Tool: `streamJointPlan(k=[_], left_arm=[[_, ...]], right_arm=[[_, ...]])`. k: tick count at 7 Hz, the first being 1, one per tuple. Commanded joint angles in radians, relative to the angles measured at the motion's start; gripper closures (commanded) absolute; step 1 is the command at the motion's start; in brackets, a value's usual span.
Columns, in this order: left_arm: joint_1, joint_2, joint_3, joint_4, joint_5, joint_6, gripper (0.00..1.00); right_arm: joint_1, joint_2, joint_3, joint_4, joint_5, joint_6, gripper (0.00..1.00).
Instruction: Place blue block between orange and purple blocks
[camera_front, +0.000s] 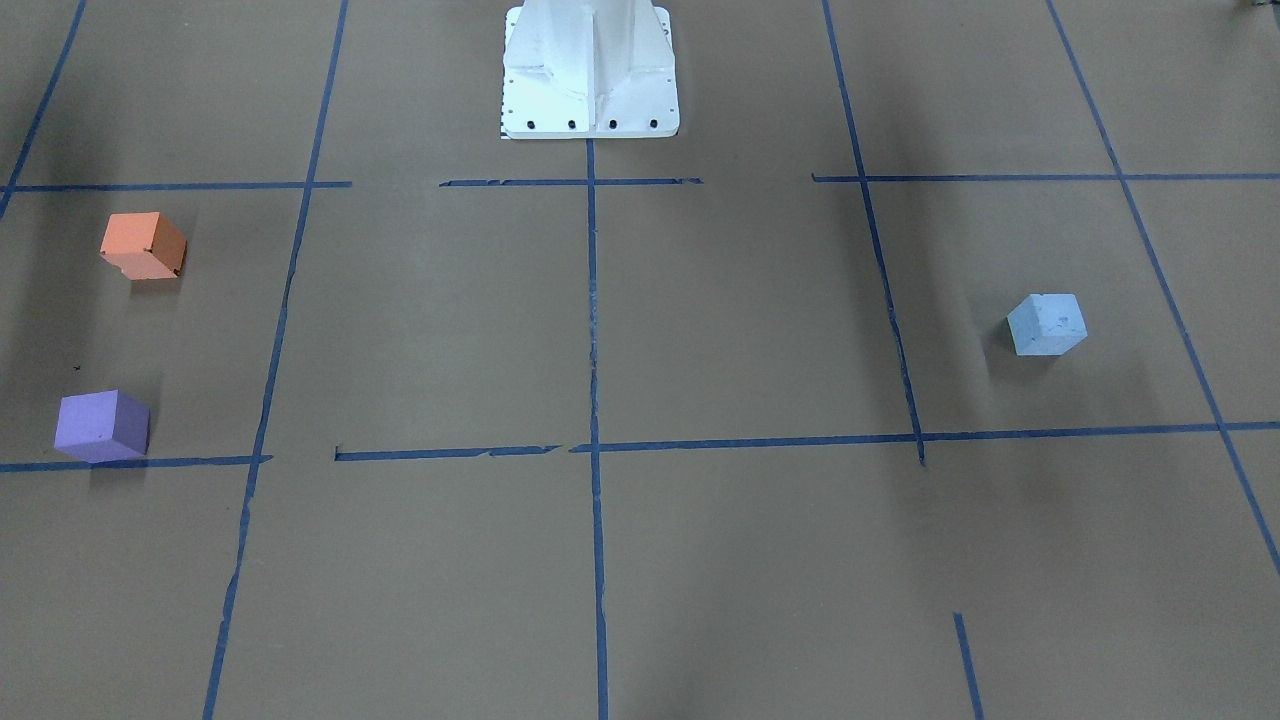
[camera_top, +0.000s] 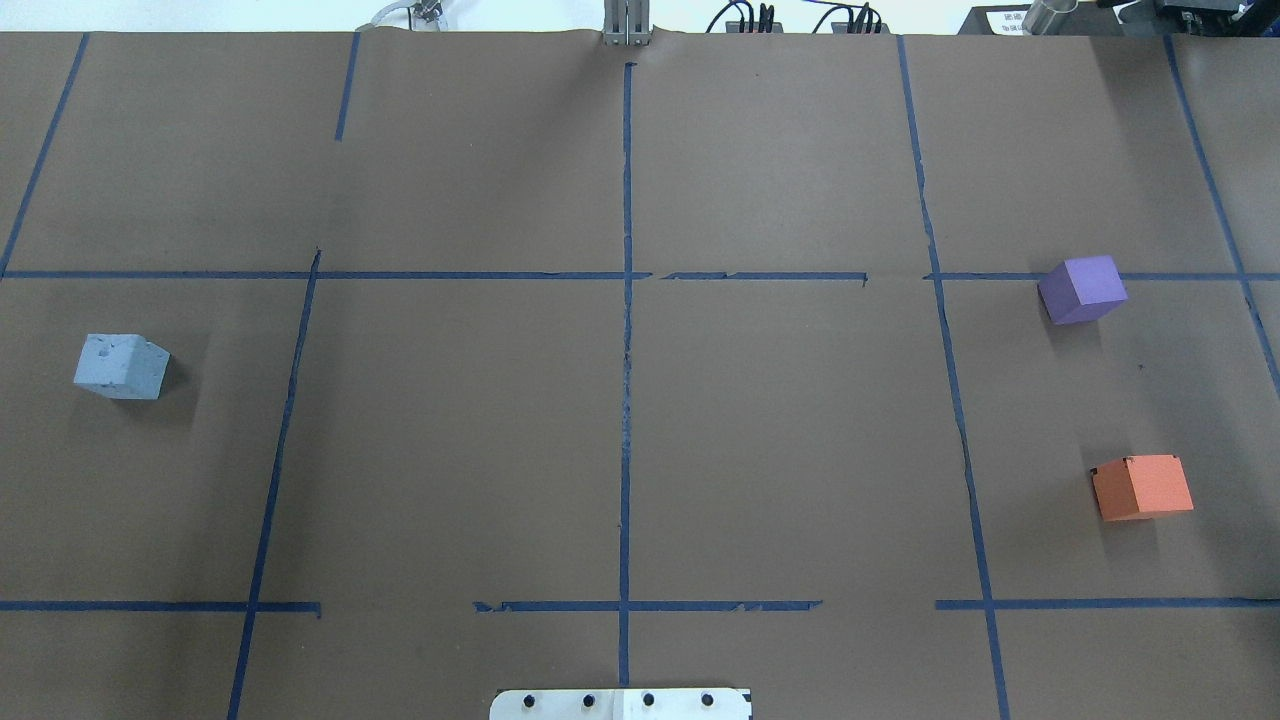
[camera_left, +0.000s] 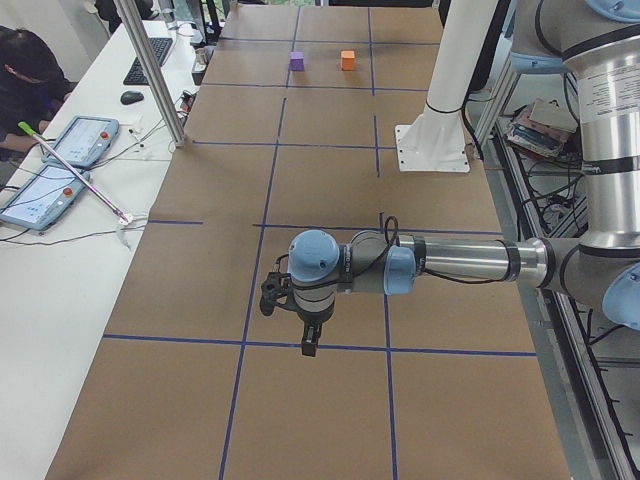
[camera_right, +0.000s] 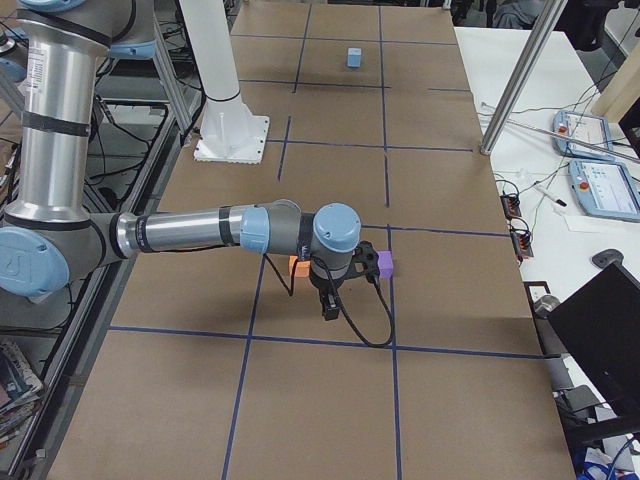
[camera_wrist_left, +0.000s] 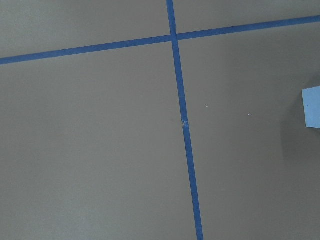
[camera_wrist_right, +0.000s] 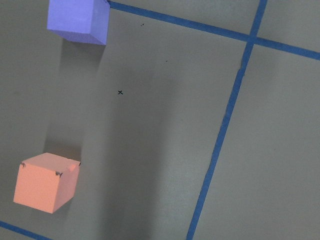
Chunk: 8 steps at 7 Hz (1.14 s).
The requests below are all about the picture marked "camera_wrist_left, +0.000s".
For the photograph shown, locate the blue tape grid lines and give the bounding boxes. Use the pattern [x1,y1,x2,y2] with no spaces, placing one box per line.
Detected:
[0,0,320,240]

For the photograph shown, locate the light blue foam block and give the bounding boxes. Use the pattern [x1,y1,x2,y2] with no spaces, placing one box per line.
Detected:
[302,86,320,129]

